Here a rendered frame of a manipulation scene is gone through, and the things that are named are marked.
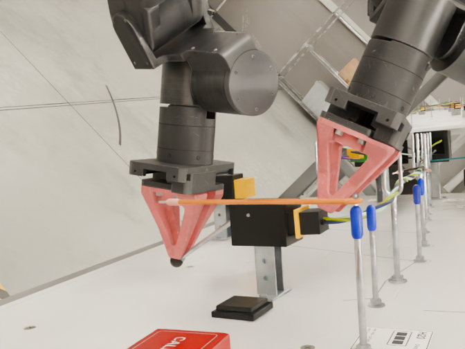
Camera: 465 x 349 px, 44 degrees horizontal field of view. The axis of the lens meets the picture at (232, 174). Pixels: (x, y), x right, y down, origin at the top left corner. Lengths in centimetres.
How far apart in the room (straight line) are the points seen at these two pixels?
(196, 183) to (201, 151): 3
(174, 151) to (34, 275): 157
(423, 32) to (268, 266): 25
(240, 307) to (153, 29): 25
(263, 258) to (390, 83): 20
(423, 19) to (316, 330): 27
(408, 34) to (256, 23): 782
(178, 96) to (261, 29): 774
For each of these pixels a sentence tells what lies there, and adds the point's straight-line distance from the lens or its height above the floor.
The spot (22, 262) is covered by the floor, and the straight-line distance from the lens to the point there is 211.
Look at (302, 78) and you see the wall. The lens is 813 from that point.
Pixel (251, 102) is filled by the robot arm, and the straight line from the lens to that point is 51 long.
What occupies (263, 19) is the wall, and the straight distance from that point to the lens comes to 830.
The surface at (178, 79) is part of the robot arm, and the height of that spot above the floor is 115.
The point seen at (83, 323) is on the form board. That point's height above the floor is 97.
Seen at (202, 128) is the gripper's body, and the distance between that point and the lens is 56.
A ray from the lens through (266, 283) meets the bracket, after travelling 55.
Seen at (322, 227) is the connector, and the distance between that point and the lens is 53.
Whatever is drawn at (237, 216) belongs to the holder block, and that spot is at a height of 110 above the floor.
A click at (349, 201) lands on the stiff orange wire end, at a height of 121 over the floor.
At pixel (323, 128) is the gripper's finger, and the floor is 122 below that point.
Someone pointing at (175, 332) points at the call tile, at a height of 110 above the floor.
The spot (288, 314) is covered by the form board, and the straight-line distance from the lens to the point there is 50.
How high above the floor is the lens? 130
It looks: 19 degrees down
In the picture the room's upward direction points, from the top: 44 degrees clockwise
